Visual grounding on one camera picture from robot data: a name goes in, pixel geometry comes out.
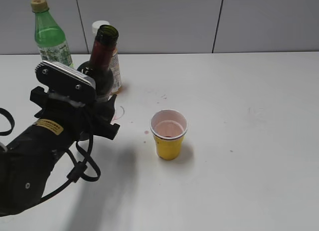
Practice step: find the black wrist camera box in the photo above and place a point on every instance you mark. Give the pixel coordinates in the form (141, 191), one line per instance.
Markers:
(66, 81)

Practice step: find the orange juice bottle white cap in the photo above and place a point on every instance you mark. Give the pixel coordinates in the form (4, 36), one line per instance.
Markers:
(114, 64)

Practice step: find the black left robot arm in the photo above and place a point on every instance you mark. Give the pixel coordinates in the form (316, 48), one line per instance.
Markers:
(27, 161)

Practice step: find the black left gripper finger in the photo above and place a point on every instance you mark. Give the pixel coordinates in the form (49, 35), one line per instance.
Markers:
(106, 110)

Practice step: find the green plastic soda bottle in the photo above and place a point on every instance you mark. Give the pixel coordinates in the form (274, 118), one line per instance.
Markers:
(49, 36)

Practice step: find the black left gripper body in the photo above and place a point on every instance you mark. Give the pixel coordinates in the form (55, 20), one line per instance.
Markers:
(78, 119)

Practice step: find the dark red wine bottle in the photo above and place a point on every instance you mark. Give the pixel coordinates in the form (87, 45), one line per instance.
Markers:
(98, 66)

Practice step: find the yellow paper cup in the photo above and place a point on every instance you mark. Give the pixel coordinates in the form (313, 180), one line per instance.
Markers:
(168, 128)

